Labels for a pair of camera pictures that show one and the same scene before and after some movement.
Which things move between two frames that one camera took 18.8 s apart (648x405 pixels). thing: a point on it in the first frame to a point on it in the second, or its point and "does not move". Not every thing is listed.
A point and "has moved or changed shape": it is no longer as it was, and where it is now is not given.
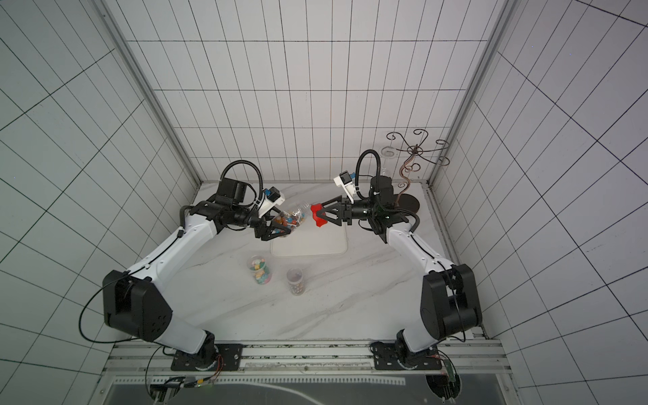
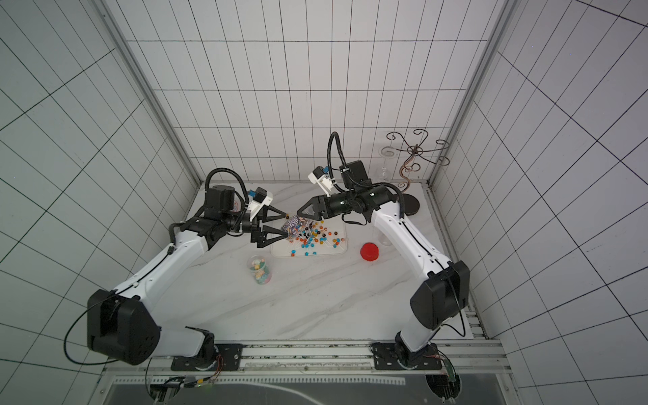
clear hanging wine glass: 387,152 does not move
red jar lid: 320,221 has moved or changed shape
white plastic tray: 311,240 does not move
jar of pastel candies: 257,264 does not move
